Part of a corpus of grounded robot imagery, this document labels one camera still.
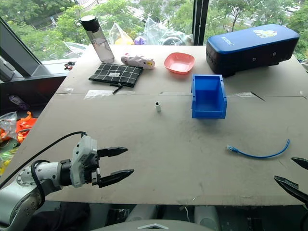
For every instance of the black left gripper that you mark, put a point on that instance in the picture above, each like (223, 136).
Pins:
(95, 168)

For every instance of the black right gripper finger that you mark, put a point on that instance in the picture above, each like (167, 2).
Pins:
(300, 162)
(291, 187)

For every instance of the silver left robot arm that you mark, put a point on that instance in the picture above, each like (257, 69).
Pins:
(29, 187)

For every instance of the grey robot torso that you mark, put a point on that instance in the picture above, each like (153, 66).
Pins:
(154, 225)

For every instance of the small white cylinder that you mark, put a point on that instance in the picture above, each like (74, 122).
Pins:
(157, 106)

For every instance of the black white checked pouch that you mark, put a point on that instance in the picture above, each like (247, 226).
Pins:
(115, 75)

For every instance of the orange plastic parts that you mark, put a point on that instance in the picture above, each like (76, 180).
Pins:
(24, 127)

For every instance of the small red black toy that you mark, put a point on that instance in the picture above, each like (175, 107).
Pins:
(69, 65)

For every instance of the blue plastic storage bin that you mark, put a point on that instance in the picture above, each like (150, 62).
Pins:
(209, 97)

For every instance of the clear bag of small parts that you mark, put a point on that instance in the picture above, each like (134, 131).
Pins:
(7, 127)

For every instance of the purple plastic item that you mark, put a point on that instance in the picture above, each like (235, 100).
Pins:
(18, 102)

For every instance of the pink plastic bowl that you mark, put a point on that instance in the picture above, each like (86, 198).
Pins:
(179, 63)

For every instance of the blue and black boxing pad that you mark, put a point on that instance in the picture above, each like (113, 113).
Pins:
(250, 49)

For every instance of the clear bottle with black cap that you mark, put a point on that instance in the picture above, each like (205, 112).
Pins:
(98, 41)

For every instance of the clear bag with yellow item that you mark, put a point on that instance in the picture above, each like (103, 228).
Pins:
(120, 36)

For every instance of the clear crumpled plastic bag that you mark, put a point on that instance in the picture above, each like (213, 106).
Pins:
(163, 33)

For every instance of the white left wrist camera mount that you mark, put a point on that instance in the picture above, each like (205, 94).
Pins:
(83, 161)

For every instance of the black window frame post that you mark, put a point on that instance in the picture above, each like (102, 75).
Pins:
(201, 21)

